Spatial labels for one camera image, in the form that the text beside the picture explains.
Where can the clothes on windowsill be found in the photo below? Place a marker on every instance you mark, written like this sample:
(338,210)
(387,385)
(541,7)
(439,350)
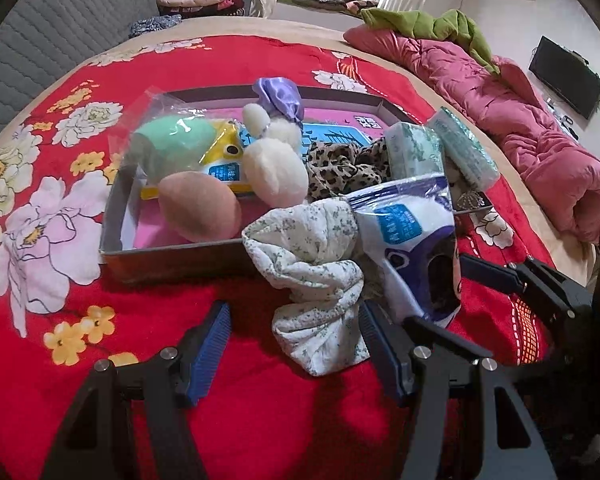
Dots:
(330,2)

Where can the pink makeup sponge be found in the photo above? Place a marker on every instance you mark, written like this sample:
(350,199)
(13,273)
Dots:
(200,210)

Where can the yellow cartoon packet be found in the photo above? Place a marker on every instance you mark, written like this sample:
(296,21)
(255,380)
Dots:
(225,145)

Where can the white plush rabbit purple hat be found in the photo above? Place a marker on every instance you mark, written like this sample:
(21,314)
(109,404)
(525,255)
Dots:
(275,170)

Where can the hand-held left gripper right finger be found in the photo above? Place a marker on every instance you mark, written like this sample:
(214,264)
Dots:
(380,355)

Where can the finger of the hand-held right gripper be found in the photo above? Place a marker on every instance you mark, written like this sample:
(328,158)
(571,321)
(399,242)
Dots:
(500,277)
(440,332)

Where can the green tissue pack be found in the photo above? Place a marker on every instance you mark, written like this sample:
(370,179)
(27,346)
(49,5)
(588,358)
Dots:
(410,150)
(465,150)

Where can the clear plastic bag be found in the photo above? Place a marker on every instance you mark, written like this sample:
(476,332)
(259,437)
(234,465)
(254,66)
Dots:
(152,105)

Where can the green cloth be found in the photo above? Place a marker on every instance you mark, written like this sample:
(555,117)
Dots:
(405,20)

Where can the red floral blanket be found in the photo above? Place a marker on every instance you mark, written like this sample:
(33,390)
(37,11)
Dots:
(155,300)

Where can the leopard print scrunchie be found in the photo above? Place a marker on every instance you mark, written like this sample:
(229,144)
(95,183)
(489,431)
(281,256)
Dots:
(330,170)

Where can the brown cardboard box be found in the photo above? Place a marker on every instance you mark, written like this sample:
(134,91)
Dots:
(180,260)

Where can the black television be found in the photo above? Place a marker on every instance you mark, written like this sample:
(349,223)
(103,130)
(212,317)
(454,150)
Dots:
(565,77)

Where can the dark floral cloth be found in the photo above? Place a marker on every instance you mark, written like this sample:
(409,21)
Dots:
(155,26)

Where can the pink quilt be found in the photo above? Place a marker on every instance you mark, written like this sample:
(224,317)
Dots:
(480,90)

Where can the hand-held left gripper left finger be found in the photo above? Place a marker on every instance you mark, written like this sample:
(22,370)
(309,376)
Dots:
(210,355)

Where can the beige floral cloth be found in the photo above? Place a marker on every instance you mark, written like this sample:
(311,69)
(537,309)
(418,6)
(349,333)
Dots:
(310,285)

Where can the blue cartoon packet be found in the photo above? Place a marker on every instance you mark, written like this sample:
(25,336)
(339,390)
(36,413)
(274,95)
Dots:
(405,220)

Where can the grey quilted sofa cover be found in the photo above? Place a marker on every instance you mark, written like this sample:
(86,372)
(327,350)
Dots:
(55,35)

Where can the green makeup sponge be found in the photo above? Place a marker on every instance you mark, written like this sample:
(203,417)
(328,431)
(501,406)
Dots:
(170,145)

